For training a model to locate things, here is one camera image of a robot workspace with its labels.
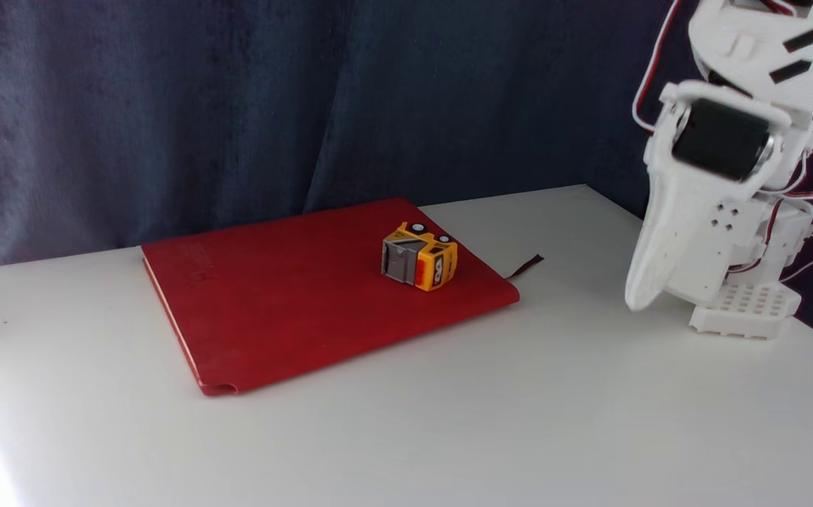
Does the red notebook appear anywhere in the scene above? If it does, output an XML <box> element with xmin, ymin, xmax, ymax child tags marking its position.
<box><xmin>142</xmin><ymin>197</ymin><xmax>521</xmax><ymax>397</ymax></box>

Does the dark blue curtain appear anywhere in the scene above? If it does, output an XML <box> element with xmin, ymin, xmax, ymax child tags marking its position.
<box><xmin>0</xmin><ymin>0</ymin><xmax>813</xmax><ymax>356</ymax></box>

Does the dark red bookmark ribbon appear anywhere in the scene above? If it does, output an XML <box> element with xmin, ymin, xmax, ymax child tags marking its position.
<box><xmin>506</xmin><ymin>254</ymin><xmax>545</xmax><ymax>281</ymax></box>

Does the red white black wrist cable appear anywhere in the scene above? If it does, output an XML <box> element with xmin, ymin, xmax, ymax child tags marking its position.
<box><xmin>632</xmin><ymin>0</ymin><xmax>683</xmax><ymax>134</ymax></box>

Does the yellow grey toy truck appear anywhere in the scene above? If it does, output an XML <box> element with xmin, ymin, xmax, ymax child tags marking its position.
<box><xmin>380</xmin><ymin>222</ymin><xmax>459</xmax><ymax>292</ymax></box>

